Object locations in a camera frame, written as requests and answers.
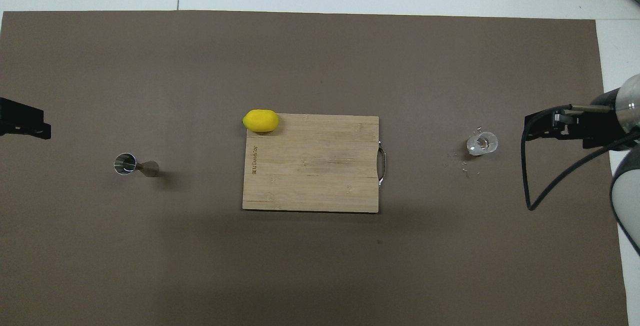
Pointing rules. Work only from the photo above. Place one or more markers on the brown paper table mat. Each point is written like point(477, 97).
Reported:
point(320, 266)

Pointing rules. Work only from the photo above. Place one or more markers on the yellow lemon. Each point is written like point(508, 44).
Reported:
point(260, 121)

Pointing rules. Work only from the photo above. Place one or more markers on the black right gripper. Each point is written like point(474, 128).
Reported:
point(602, 126)

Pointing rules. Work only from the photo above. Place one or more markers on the steel double jigger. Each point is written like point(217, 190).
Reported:
point(125, 163)

